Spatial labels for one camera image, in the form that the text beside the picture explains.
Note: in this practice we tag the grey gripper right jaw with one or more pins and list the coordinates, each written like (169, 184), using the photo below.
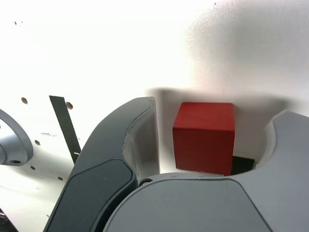
(205, 205)

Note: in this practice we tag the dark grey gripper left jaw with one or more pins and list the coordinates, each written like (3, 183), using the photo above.
(101, 154)

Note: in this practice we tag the red cube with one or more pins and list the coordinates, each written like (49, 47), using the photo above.
(202, 135)

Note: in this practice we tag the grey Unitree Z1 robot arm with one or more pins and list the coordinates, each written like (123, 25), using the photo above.
(14, 145)

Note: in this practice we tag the black tape square outline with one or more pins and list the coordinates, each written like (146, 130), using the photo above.
(242, 165)

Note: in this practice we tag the black tape strip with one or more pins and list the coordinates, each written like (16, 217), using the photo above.
(65, 125)

